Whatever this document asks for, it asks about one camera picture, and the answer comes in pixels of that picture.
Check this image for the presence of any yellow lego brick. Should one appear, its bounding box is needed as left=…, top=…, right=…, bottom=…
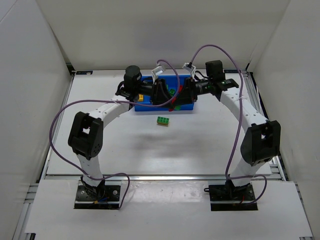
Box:
left=138, top=94, right=144, bottom=102

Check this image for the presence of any red lego plate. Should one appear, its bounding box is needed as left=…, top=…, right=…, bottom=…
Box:
left=168, top=96, right=177, bottom=112

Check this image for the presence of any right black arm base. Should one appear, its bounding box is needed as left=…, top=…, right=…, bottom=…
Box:
left=203, top=181, right=258, bottom=212

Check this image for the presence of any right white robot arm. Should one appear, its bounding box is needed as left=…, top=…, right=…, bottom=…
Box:
left=173, top=60, right=281, bottom=198

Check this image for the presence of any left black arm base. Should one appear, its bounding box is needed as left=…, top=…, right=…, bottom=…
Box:
left=73, top=182, right=121, bottom=210

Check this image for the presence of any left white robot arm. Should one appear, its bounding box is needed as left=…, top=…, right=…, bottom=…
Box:
left=68, top=65, right=153, bottom=200

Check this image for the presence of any blue divided plastic bin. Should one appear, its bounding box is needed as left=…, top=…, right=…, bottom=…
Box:
left=134, top=75, right=194, bottom=112

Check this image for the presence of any green flat lego plate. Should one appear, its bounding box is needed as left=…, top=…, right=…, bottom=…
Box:
left=156, top=116, right=170, bottom=127

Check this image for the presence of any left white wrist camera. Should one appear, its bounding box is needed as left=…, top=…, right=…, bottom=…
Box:
left=151, top=64, right=166, bottom=82

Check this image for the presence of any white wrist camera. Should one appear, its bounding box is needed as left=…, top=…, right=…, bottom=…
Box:
left=151, top=64, right=166, bottom=82
left=182, top=62, right=196, bottom=79

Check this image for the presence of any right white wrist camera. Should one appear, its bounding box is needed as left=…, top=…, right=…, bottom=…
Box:
left=182, top=62, right=196, bottom=79

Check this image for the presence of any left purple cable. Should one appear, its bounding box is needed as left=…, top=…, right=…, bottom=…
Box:
left=48, top=58, right=182, bottom=210

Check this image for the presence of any aluminium front rail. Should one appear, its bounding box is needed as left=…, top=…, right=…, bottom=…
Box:
left=94, top=173, right=288, bottom=181

